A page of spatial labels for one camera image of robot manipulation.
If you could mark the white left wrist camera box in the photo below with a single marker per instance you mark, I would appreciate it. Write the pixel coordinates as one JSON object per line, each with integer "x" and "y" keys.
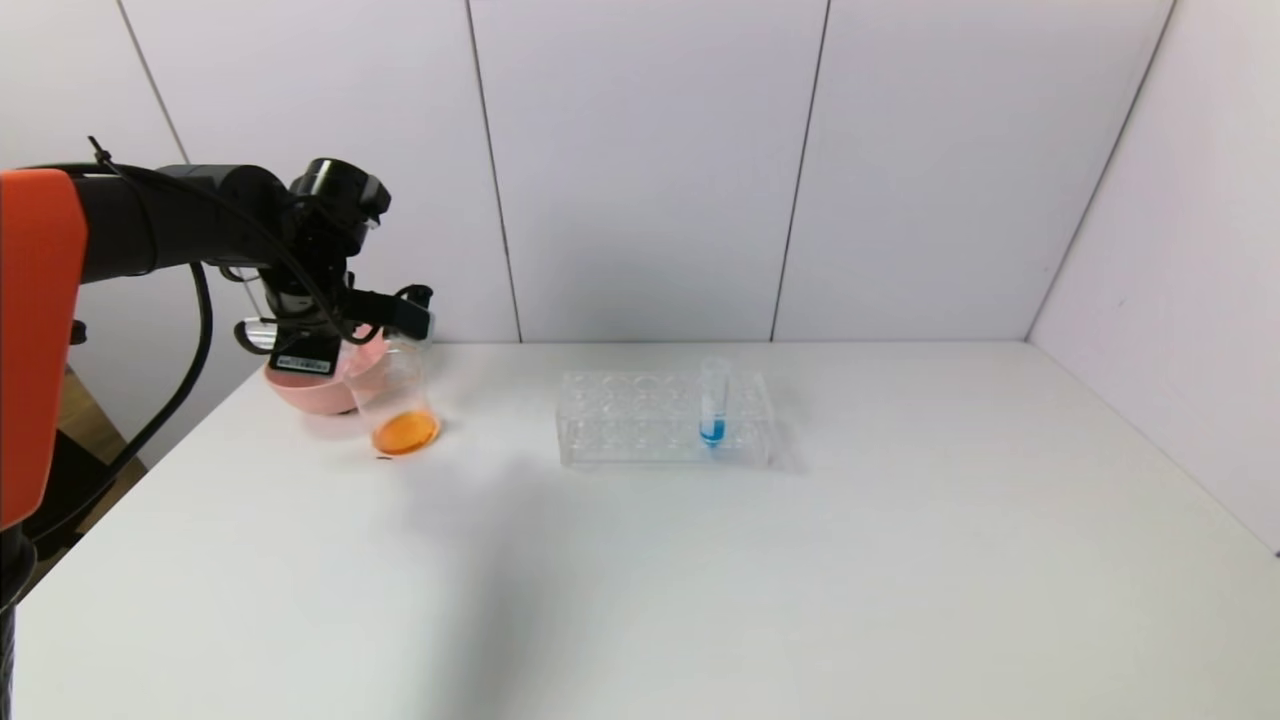
{"x": 420, "y": 320}

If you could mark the pink plastic bowl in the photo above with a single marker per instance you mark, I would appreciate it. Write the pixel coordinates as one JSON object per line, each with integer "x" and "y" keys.
{"x": 310, "y": 390}

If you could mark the test tube with blue pigment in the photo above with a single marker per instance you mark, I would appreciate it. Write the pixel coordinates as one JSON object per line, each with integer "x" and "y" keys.
{"x": 712, "y": 430}

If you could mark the clear glass beaker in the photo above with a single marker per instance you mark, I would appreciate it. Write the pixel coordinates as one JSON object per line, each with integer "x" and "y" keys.
{"x": 405, "y": 432}

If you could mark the clear acrylic test tube rack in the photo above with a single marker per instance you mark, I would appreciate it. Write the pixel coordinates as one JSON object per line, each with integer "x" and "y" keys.
{"x": 620, "y": 440}

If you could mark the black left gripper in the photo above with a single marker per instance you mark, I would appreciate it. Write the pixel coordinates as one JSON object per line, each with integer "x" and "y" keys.
{"x": 303, "y": 354}

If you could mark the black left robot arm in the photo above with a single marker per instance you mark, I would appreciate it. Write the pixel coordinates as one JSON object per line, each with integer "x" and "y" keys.
{"x": 40, "y": 330}

